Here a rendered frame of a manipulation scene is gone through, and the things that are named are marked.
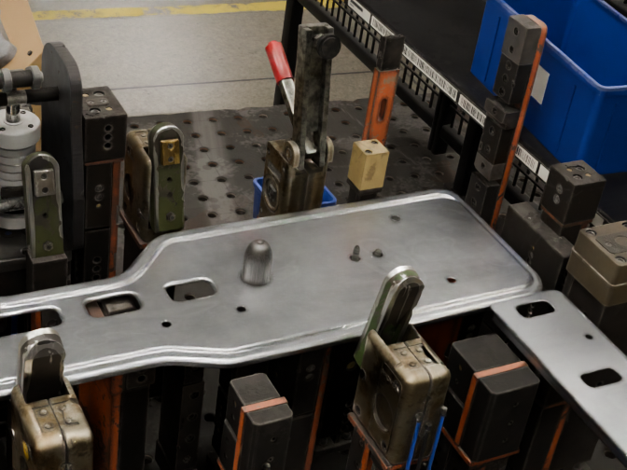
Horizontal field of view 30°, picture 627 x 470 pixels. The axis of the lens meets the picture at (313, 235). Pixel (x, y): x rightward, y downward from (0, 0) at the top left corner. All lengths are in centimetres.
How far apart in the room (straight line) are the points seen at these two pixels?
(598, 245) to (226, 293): 43
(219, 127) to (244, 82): 170
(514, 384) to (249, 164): 94
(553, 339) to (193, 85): 264
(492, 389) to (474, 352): 6
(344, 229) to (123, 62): 259
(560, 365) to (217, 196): 87
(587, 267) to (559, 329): 10
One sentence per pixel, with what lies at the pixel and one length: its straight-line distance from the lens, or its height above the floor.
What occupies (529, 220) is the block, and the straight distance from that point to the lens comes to 149.
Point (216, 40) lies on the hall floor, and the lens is 412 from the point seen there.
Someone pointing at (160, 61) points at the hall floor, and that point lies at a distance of 394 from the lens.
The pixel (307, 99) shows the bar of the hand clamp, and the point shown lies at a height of 113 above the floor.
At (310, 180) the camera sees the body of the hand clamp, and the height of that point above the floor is 102.
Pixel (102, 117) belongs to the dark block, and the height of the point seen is 112.
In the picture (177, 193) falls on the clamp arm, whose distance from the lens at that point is 137.
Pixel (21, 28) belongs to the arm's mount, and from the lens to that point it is 186.
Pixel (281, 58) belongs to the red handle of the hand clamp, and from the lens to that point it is 145.
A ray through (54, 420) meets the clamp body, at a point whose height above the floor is 104.
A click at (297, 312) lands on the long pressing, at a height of 100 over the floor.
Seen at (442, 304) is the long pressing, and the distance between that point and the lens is 131.
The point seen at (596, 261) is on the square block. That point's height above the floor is 104.
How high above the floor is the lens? 177
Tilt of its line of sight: 34 degrees down
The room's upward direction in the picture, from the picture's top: 9 degrees clockwise
